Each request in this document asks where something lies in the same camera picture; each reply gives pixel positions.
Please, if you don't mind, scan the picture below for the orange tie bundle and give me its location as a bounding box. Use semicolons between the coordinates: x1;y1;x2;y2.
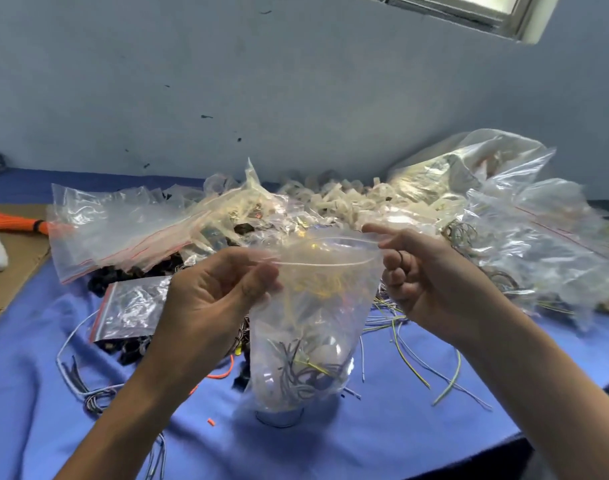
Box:
0;209;56;236

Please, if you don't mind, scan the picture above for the window frame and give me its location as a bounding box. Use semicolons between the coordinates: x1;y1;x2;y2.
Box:
349;0;564;46

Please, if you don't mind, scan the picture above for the pile of black plastic rings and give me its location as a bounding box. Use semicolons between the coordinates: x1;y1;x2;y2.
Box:
84;249;256;391

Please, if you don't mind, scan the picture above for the pile of white plastic wheels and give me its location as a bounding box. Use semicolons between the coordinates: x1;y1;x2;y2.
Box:
274;173;466;231

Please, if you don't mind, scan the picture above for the long yellow green wire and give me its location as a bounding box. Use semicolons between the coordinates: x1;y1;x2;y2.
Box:
389;315;494;411

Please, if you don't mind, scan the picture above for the person's left hand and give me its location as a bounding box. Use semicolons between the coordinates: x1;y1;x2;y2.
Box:
149;247;282;396

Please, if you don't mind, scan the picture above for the stack of plastic bags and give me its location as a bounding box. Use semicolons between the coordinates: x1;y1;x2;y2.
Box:
47;183;216;284

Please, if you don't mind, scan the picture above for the brown cardboard sheet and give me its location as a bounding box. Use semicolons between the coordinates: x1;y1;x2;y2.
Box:
0;203;50;331

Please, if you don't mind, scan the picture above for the pile of large plastic bags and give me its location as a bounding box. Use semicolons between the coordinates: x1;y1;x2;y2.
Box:
384;127;609;331

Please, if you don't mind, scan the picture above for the red-zip plastic bag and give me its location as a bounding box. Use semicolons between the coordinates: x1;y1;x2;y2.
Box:
89;275;176;343

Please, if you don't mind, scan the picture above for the blue cloth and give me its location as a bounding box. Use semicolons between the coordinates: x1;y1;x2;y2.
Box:
0;167;609;480

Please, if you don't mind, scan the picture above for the heap of plastic bags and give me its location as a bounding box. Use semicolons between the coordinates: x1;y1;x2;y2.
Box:
174;159;316;251

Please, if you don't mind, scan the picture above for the orange wire loop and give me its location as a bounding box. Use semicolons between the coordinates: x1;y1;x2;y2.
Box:
189;355;236;396

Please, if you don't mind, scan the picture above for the clear zip plastic bag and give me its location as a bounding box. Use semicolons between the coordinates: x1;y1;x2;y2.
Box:
246;229;386;414

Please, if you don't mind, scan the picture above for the person's right hand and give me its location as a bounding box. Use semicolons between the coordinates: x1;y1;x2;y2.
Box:
362;223;506;347

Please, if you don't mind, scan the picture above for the person's right forearm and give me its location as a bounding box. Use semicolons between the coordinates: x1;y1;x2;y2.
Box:
454;305;609;480

